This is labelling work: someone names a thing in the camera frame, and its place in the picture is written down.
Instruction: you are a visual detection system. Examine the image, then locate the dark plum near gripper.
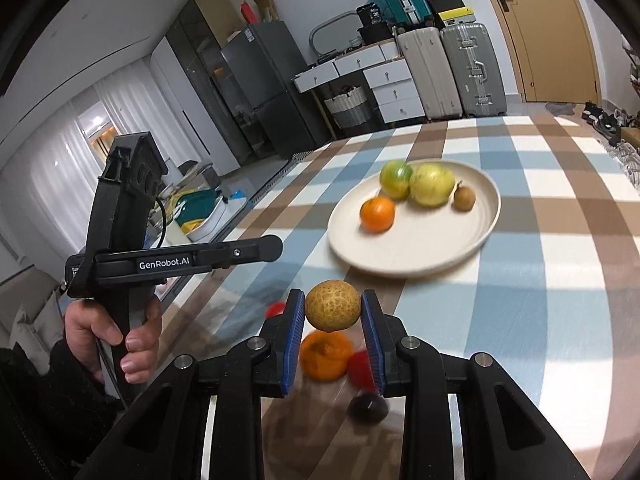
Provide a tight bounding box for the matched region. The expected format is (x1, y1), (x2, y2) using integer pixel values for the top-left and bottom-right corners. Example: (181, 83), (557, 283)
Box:
(347, 393), (390, 425)

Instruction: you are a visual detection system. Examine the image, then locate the white drawer desk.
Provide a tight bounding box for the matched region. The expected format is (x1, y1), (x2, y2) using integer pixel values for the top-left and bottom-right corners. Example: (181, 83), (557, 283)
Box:
(293, 39), (426, 124)

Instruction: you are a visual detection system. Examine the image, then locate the brown longan fruit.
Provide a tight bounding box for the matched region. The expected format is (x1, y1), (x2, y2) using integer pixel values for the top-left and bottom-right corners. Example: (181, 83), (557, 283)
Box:
(452, 182), (476, 212)
(305, 280), (361, 333)

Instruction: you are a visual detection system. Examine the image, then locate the red tomato back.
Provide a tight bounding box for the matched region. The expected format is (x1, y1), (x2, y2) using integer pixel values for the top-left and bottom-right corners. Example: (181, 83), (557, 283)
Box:
(265, 301), (285, 318)

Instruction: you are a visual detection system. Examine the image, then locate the dark grey refrigerator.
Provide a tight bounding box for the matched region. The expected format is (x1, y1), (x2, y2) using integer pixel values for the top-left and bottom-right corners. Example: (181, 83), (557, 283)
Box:
(221, 21), (331, 159)

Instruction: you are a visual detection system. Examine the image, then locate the beige suitcase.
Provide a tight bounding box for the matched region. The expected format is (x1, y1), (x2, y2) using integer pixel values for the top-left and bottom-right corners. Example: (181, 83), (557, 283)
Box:
(397, 27), (462, 120)

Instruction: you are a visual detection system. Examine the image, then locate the person's left hand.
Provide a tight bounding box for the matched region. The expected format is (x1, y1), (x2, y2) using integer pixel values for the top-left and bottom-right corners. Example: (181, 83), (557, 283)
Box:
(64, 296), (162, 385)

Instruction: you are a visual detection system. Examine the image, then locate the white curtain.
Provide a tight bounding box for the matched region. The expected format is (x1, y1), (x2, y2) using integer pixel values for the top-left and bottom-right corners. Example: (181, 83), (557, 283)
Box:
(1, 60), (200, 280)

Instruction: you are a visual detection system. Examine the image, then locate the oval mirror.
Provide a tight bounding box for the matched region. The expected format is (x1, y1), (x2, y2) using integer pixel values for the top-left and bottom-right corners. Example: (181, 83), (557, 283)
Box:
(308, 10), (362, 58)

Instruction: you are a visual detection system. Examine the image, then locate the red tomato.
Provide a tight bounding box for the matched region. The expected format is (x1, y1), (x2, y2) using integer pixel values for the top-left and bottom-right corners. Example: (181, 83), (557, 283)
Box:
(265, 301), (285, 318)
(347, 350), (378, 392)

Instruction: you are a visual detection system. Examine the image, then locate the yellow green passion fruit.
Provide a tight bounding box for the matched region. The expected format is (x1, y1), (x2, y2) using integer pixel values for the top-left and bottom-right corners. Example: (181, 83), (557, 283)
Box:
(409, 162), (456, 208)

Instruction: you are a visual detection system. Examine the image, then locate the wooden door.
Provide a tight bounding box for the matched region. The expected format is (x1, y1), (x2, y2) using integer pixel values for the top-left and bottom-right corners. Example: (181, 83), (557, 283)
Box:
(490, 0), (600, 103)

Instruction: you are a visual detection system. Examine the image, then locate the small orange tangerine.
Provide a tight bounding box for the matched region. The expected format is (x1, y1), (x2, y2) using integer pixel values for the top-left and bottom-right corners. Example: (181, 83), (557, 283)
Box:
(359, 196), (396, 233)

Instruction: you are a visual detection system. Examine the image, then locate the green yellow bag in basket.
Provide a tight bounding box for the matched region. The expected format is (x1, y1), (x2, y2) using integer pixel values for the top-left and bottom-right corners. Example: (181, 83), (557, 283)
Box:
(169, 188), (221, 234)

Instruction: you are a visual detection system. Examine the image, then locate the silver suitcase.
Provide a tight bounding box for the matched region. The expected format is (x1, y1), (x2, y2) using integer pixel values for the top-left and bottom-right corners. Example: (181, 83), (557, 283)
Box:
(440, 23), (506, 117)

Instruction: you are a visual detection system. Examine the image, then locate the black glass cabinet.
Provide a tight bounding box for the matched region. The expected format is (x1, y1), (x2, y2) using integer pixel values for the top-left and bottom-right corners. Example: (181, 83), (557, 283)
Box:
(166, 0), (257, 166)

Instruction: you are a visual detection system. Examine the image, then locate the woven laundry basket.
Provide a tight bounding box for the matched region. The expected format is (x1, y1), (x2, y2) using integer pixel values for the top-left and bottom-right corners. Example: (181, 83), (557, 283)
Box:
(324, 87), (372, 129)

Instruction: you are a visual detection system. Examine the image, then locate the red tomato right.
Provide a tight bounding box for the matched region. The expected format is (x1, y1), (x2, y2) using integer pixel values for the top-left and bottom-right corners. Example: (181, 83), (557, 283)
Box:
(347, 350), (378, 392)

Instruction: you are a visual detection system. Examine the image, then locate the cream round plate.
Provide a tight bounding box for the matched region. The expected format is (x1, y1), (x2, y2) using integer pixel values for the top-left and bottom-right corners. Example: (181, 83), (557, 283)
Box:
(326, 159), (502, 278)

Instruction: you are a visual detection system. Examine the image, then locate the large orange tangerine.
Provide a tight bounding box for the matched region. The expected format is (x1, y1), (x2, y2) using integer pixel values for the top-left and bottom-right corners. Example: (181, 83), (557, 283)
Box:
(299, 330), (354, 382)

